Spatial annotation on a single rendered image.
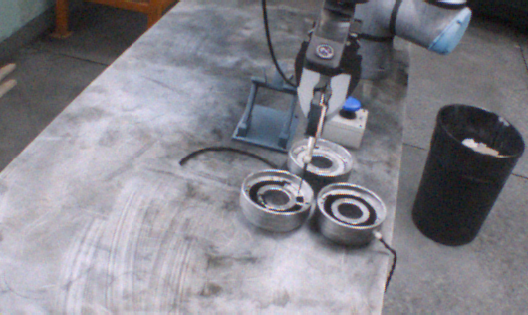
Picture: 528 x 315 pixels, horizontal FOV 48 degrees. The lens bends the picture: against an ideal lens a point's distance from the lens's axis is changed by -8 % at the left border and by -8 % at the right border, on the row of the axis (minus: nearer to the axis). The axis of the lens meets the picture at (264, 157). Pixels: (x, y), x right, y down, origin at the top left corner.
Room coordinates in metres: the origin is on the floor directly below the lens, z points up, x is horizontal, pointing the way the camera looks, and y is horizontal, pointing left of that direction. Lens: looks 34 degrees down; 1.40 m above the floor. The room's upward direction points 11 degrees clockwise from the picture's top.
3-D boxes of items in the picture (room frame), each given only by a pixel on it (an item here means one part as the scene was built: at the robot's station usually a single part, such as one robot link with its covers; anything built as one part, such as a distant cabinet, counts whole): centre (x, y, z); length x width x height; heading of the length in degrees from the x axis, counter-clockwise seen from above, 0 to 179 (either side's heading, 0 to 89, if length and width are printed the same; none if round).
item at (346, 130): (1.02, -0.13, 0.82); 0.08 x 0.07 x 0.05; 172
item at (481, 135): (1.88, -0.72, 0.21); 0.34 x 0.34 x 0.43
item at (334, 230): (0.75, -0.14, 0.82); 0.10 x 0.10 x 0.04
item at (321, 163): (0.87, -0.09, 0.82); 0.10 x 0.10 x 0.04
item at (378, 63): (1.34, -0.18, 0.85); 0.15 x 0.15 x 0.10
